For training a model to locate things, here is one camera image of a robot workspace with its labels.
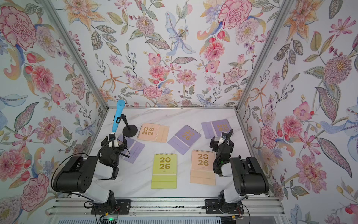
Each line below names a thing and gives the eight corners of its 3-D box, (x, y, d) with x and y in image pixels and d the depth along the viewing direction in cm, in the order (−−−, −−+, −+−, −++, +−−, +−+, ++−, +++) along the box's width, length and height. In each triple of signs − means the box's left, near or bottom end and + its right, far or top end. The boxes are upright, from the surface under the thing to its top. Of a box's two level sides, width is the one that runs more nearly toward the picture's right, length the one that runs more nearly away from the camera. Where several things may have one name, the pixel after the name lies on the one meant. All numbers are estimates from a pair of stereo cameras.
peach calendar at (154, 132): (137, 139, 104) (136, 137, 102) (143, 123, 114) (142, 121, 112) (166, 143, 102) (166, 141, 100) (170, 127, 111) (170, 125, 110)
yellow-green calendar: (151, 188, 83) (150, 187, 81) (155, 155, 96) (154, 153, 94) (176, 188, 83) (176, 187, 81) (177, 155, 96) (176, 153, 95)
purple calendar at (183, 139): (167, 143, 102) (167, 141, 100) (186, 125, 113) (186, 123, 111) (182, 155, 96) (182, 153, 95) (201, 135, 107) (201, 133, 105)
